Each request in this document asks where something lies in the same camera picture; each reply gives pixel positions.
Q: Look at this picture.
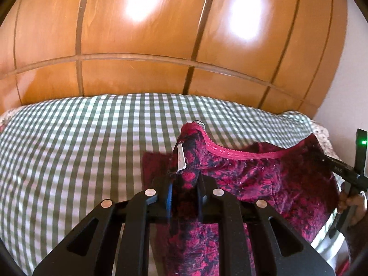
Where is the right forearm dark sleeve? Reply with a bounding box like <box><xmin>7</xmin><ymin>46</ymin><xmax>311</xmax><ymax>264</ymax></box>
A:
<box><xmin>344</xmin><ymin>218</ymin><xmax>367</xmax><ymax>264</ymax></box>

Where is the red floral knit garment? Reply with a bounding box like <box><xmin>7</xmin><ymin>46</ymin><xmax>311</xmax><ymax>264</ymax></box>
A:
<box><xmin>142</xmin><ymin>122</ymin><xmax>338</xmax><ymax>275</ymax></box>

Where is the green checked bed cover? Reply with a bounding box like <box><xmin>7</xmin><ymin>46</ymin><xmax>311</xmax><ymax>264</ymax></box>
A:
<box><xmin>1</xmin><ymin>93</ymin><xmax>336</xmax><ymax>275</ymax></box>

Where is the floral pink bedsheet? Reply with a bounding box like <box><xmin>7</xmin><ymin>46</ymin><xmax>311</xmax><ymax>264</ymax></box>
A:
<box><xmin>311</xmin><ymin>120</ymin><xmax>340</xmax><ymax>160</ymax></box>

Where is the person right hand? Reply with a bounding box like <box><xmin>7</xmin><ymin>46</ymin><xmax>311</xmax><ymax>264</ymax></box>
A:
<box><xmin>337</xmin><ymin>191</ymin><xmax>367</xmax><ymax>226</ymax></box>

